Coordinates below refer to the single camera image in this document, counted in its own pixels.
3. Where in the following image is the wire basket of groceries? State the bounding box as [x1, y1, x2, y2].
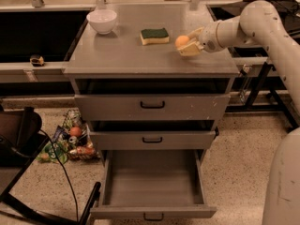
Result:
[62, 110, 98, 160]

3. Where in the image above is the green snack bag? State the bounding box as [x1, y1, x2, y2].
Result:
[37, 126, 68, 163]

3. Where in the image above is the grey drawer cabinet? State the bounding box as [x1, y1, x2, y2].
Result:
[63, 2, 241, 161]

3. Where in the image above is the orange fruit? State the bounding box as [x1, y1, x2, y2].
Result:
[175, 36, 190, 48]

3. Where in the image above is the white bowl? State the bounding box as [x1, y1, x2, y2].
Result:
[86, 9, 117, 35]

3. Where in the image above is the grey middle drawer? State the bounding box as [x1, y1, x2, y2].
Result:
[90, 120, 218, 150]

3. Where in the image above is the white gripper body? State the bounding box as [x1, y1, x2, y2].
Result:
[199, 22, 219, 53]

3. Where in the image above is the red apple in basket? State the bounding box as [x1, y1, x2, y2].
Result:
[69, 127, 83, 137]

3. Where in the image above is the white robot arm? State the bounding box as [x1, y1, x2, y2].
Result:
[175, 0, 300, 225]

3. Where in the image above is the grey top drawer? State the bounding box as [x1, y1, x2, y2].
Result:
[75, 78, 230, 121]

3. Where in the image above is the black cable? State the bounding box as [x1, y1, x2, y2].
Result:
[37, 129, 79, 223]

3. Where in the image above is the black side table stand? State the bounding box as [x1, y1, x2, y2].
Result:
[218, 0, 300, 133]

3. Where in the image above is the grey bottom drawer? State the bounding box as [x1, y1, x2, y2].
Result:
[91, 150, 217, 221]

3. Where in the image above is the yellow black tape measure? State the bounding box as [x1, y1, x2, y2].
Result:
[30, 54, 45, 67]

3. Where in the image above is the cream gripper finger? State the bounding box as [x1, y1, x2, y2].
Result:
[187, 27, 203, 39]
[177, 41, 203, 56]

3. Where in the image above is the green yellow sponge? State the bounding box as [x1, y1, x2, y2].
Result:
[140, 28, 170, 45]

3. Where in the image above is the black chair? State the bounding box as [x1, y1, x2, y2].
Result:
[0, 106, 101, 225]

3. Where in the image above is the grey drawer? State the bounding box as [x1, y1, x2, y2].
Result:
[90, 120, 218, 150]
[75, 78, 230, 121]
[91, 150, 217, 221]

